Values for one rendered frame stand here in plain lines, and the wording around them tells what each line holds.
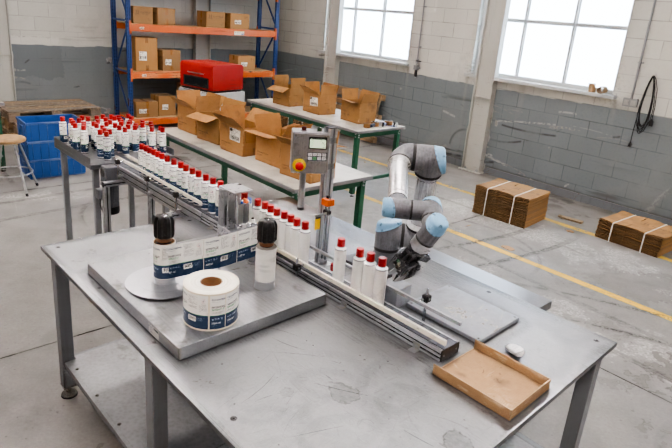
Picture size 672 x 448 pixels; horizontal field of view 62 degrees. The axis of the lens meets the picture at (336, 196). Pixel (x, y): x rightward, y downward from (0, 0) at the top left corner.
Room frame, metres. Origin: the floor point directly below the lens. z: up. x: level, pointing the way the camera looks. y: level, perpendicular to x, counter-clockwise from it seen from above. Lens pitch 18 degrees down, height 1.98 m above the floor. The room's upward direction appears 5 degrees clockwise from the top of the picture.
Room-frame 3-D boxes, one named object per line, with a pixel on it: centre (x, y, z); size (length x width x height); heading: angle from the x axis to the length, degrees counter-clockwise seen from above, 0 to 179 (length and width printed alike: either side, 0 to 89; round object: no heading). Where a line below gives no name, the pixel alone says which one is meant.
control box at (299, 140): (2.49, 0.14, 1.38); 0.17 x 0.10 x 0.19; 100
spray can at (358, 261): (2.11, -0.12, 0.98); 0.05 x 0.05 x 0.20
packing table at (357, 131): (7.16, 0.29, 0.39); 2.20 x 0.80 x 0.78; 43
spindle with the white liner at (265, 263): (2.11, 0.27, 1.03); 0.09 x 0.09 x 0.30
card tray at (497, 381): (1.65, -0.58, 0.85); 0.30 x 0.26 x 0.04; 45
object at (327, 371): (2.20, 0.10, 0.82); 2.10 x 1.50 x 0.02; 45
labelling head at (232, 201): (2.59, 0.48, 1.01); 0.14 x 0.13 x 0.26; 45
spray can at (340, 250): (2.20, -0.04, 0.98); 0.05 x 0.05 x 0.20
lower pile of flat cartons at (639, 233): (5.45, -3.13, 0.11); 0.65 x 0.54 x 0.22; 41
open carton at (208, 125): (5.09, 1.16, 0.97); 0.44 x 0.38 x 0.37; 138
